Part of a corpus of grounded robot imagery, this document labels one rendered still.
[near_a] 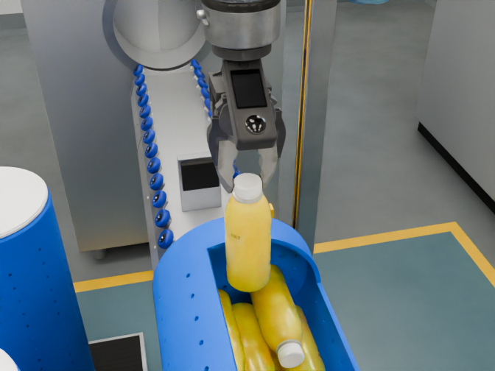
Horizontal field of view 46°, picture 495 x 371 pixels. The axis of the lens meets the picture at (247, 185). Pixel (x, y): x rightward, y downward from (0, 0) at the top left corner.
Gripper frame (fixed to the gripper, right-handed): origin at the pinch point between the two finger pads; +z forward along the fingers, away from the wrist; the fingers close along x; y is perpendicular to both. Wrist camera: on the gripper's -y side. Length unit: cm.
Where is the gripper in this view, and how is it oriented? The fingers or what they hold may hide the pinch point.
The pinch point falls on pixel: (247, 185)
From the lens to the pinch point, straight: 78.4
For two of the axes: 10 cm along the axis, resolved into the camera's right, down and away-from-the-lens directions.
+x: -9.8, 1.4, -1.7
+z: 0.1, 8.1, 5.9
